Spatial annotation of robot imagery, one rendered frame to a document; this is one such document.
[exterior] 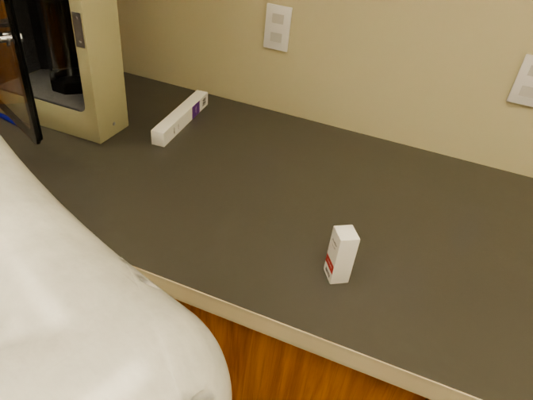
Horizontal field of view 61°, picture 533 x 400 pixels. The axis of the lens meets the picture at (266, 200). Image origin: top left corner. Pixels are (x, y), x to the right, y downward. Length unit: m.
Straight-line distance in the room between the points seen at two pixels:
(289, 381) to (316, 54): 0.82
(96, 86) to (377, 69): 0.68
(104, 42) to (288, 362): 0.76
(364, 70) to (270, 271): 0.65
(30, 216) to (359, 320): 0.55
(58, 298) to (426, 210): 0.86
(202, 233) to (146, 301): 0.59
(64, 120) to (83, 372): 0.98
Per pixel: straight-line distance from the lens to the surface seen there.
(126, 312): 0.26
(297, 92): 1.32
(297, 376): 0.86
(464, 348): 0.79
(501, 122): 1.28
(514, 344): 0.84
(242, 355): 0.88
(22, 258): 0.31
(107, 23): 1.09
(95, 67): 1.08
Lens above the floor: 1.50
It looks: 36 degrees down
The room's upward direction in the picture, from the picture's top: 7 degrees clockwise
